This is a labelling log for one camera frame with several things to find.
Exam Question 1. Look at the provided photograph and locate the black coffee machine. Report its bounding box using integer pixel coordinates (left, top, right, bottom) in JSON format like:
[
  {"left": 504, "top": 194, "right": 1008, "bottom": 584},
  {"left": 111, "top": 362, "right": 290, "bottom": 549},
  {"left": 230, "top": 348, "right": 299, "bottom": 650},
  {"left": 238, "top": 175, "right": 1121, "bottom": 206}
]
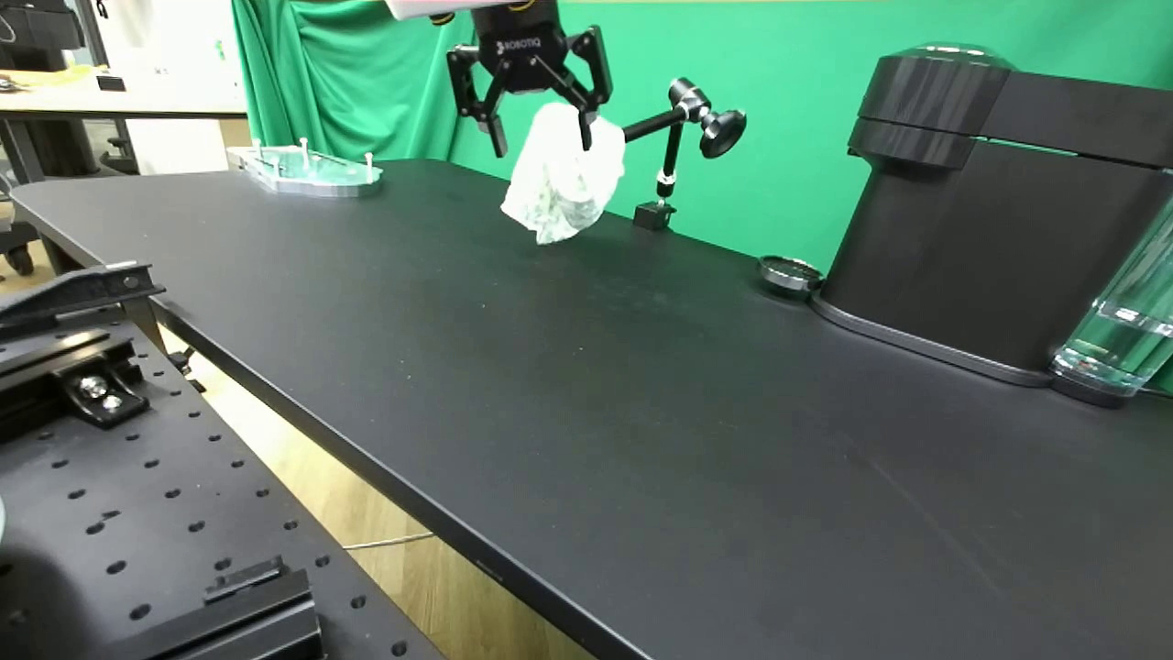
[{"left": 819, "top": 49, "right": 1173, "bottom": 385}]

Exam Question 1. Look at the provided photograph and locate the clear water tank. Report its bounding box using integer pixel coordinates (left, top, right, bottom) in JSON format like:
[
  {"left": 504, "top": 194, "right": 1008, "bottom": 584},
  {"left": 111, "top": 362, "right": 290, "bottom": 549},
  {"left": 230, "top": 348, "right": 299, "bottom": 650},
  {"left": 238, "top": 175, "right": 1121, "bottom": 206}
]
[{"left": 1053, "top": 203, "right": 1173, "bottom": 407}]

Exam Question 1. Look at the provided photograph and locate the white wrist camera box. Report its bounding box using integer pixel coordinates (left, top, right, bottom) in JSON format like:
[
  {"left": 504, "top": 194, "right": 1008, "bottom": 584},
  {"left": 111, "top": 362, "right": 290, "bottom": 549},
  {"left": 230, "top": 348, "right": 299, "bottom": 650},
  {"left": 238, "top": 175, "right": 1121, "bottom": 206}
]
[{"left": 385, "top": 0, "right": 482, "bottom": 17}]

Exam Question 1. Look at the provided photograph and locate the white cloth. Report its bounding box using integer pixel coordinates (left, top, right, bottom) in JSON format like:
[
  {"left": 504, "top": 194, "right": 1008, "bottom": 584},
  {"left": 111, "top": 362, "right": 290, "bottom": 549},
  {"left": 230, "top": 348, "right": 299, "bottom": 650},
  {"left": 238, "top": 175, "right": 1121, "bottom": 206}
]
[{"left": 504, "top": 101, "right": 626, "bottom": 245}]

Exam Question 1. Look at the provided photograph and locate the black metal rail bracket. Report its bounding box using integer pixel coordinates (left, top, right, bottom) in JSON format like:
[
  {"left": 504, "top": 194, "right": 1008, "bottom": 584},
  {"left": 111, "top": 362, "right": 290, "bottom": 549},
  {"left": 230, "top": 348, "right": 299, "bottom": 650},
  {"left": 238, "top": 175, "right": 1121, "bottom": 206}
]
[{"left": 0, "top": 261, "right": 158, "bottom": 439}]

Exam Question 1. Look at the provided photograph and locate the green backdrop curtain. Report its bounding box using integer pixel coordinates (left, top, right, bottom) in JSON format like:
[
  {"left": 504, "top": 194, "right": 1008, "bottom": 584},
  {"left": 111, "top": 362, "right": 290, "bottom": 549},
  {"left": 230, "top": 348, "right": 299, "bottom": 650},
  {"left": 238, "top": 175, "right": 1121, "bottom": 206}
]
[{"left": 226, "top": 0, "right": 1173, "bottom": 265}]

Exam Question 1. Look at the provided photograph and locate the wooden desk in background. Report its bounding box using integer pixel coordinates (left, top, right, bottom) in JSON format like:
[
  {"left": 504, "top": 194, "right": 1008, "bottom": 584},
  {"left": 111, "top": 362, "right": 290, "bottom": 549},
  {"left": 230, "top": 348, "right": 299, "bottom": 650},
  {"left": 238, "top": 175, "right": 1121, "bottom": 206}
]
[{"left": 0, "top": 65, "right": 244, "bottom": 183}]

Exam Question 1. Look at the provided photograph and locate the small black round cap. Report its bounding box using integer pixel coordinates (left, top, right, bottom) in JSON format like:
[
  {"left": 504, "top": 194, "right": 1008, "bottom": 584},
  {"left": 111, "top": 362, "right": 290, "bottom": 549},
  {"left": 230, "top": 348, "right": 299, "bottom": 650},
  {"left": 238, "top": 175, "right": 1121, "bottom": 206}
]
[{"left": 760, "top": 255, "right": 820, "bottom": 298}]

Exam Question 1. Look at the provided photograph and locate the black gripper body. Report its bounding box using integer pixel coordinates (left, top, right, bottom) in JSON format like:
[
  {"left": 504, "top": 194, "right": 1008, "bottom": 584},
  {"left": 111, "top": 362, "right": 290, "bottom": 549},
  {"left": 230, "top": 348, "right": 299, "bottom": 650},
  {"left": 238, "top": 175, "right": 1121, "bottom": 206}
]
[{"left": 473, "top": 0, "right": 572, "bottom": 90}]

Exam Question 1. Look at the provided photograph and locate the black perforated breadboard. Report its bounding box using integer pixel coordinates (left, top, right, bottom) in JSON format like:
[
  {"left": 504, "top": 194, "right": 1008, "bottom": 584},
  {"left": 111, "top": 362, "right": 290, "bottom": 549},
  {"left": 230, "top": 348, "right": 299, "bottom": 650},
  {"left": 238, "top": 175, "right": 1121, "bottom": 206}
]
[{"left": 0, "top": 330, "right": 440, "bottom": 660}]

